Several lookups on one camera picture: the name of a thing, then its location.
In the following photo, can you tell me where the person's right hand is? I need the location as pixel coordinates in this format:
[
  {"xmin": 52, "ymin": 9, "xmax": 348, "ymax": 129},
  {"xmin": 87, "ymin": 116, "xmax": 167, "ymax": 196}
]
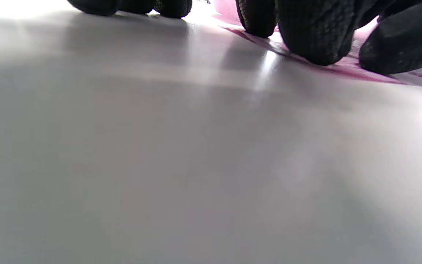
[{"xmin": 359, "ymin": 0, "xmax": 422, "ymax": 75}]

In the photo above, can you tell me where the person's left hand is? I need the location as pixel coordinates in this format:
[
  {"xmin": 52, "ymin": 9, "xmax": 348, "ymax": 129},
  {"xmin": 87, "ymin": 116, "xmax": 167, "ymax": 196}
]
[{"xmin": 66, "ymin": 0, "xmax": 395, "ymax": 66}]

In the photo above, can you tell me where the pink invoice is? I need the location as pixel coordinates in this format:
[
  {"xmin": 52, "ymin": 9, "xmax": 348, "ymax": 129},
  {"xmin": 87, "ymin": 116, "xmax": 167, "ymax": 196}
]
[{"xmin": 211, "ymin": 0, "xmax": 422, "ymax": 88}]

